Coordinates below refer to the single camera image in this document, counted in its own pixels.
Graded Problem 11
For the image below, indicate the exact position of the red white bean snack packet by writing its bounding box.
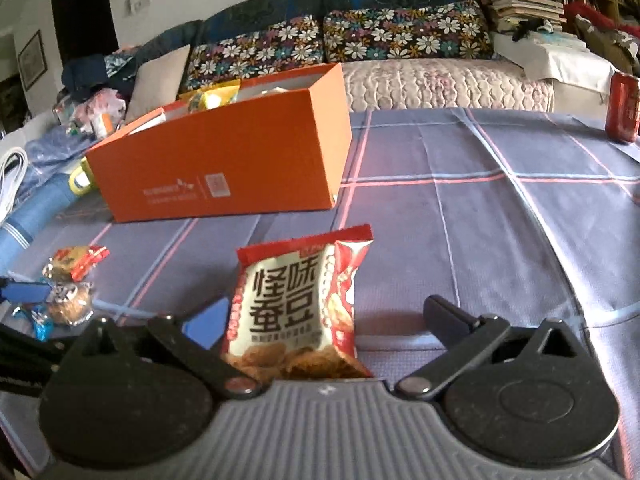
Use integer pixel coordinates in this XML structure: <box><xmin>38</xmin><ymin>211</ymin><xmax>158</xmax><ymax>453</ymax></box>
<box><xmin>221</xmin><ymin>224</ymin><xmax>373</xmax><ymax>384</ymax></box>

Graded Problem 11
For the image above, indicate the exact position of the small round cookie packet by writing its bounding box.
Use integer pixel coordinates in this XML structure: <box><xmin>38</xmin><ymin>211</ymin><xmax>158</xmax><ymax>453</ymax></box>
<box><xmin>46</xmin><ymin>283</ymin><xmax>93</xmax><ymax>326</ymax></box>

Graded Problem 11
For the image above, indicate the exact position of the orange red candy packet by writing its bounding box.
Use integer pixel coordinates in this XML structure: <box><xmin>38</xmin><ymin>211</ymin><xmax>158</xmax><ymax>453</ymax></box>
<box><xmin>42</xmin><ymin>245</ymin><xmax>111</xmax><ymax>283</ymax></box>

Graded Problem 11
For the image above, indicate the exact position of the plaid grey tablecloth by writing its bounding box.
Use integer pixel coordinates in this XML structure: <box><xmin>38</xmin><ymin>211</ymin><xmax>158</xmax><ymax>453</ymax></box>
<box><xmin>4</xmin><ymin>108</ymin><xmax>639</xmax><ymax>479</ymax></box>

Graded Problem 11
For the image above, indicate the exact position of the blue striped cloth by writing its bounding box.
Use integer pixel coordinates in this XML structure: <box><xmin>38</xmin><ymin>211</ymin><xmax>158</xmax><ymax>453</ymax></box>
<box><xmin>1</xmin><ymin>126</ymin><xmax>98</xmax><ymax>274</ymax></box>

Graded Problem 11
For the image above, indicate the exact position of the yellow-green mug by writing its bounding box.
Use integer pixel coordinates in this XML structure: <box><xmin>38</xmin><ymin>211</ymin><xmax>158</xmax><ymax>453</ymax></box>
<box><xmin>68</xmin><ymin>157</ymin><xmax>98</xmax><ymax>197</ymax></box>

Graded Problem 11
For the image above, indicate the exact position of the orange cardboard box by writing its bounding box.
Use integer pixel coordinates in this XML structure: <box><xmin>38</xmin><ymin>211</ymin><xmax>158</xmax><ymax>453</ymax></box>
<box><xmin>86</xmin><ymin>64</ymin><xmax>352</xmax><ymax>222</ymax></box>

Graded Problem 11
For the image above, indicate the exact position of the red soda can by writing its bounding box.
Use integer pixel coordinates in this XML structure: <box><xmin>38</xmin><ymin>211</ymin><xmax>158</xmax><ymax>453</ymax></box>
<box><xmin>605</xmin><ymin>72</ymin><xmax>639</xmax><ymax>143</ymax></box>

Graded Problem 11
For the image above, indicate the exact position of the yellow snack bag in box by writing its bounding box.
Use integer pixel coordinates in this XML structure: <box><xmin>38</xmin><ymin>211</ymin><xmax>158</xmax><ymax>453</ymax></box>
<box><xmin>178</xmin><ymin>79</ymin><xmax>241</xmax><ymax>113</ymax></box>

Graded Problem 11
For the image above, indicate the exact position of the beige cushion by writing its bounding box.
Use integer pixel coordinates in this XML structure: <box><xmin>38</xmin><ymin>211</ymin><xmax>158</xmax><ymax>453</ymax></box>
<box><xmin>125</xmin><ymin>46</ymin><xmax>191</xmax><ymax>125</ymax></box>

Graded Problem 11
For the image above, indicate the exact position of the quilted pink sofa cover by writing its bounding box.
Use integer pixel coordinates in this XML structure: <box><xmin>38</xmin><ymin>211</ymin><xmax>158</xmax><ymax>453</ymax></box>
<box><xmin>342</xmin><ymin>58</ymin><xmax>554</xmax><ymax>112</ymax></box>

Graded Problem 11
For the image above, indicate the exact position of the right floral pillow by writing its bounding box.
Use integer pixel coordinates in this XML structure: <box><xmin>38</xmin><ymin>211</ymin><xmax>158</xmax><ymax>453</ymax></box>
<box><xmin>323</xmin><ymin>0</ymin><xmax>494</xmax><ymax>63</ymax></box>

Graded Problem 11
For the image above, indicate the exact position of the floral pillow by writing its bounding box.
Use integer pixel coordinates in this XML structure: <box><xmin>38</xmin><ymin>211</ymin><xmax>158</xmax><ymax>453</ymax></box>
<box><xmin>179</xmin><ymin>14</ymin><xmax>324</xmax><ymax>93</ymax></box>
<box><xmin>323</xmin><ymin>0</ymin><xmax>494</xmax><ymax>63</ymax></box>

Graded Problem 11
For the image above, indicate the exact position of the left floral pillow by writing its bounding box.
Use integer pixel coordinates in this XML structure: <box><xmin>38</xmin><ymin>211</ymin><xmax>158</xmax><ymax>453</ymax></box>
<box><xmin>179</xmin><ymin>14</ymin><xmax>324</xmax><ymax>93</ymax></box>

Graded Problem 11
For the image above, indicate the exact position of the framed wall picture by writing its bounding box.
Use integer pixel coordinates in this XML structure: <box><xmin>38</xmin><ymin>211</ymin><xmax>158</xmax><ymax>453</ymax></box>
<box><xmin>17</xmin><ymin>30</ymin><xmax>48</xmax><ymax>91</ymax></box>

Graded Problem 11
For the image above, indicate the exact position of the wall switch plate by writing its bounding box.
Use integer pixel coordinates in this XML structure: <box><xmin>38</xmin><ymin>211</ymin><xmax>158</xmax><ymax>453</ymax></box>
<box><xmin>125</xmin><ymin>0</ymin><xmax>151</xmax><ymax>16</ymax></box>

